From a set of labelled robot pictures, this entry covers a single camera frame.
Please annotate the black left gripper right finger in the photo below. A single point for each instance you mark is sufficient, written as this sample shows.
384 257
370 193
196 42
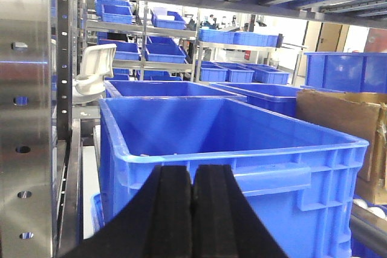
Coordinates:
224 224

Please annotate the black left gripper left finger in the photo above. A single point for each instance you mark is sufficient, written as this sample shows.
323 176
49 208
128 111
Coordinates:
155 223

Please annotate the large blue plastic bin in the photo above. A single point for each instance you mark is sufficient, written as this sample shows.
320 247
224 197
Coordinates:
297 176

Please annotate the white plastic chair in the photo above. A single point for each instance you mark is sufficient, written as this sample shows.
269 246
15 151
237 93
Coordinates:
96 64

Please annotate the stainless steel rack post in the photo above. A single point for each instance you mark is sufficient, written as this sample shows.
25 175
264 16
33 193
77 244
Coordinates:
26 146

